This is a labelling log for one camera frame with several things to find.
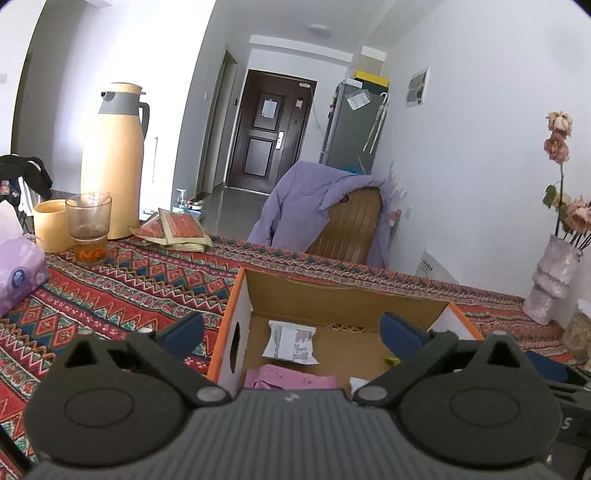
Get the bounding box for dried pink roses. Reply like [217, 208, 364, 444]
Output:
[542, 111, 591, 252]

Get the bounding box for glass cup with tea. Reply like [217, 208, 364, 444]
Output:
[65, 193, 113, 266]

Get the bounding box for purple jacket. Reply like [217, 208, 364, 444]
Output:
[247, 161, 407, 268]

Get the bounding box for wall electric panel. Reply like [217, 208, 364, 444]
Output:
[406, 67, 430, 108]

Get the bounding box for red cardboard box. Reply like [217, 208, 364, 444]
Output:
[207, 267, 485, 398]

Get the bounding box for cream thermos jug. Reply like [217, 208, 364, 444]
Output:
[81, 82, 151, 241]

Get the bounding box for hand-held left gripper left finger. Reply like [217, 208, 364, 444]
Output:
[61, 312, 234, 408]

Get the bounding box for pink snack packet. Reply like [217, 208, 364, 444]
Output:
[243, 364, 337, 391]

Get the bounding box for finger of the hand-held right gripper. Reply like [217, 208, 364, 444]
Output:
[525, 351, 572, 384]

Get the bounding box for flat patterned packets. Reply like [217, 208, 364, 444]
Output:
[129, 208, 213, 252]

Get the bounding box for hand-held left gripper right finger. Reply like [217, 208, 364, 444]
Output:
[353, 311, 525, 408]

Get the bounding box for yellow box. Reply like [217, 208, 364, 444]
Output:
[353, 70, 390, 88]

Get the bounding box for purple tissue pack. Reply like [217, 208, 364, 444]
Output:
[0, 200, 51, 319]

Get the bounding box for grey fridge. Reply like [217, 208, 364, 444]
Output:
[320, 79, 389, 178]

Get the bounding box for wooden chair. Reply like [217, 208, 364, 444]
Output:
[305, 185, 384, 266]

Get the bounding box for plain cardboard carton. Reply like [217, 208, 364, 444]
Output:
[359, 46, 386, 75]

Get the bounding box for white barcode snack packet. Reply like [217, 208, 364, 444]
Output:
[262, 320, 320, 365]

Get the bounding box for pink textured vase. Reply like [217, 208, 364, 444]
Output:
[523, 234, 583, 326]

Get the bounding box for white umbrella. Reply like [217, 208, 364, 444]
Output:
[362, 91, 389, 153]

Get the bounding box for cream cup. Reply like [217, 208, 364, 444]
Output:
[33, 199, 75, 254]

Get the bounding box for clear food jar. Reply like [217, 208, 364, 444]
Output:
[561, 300, 591, 358]

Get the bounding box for dark brown door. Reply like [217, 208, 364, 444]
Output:
[226, 69, 318, 192]

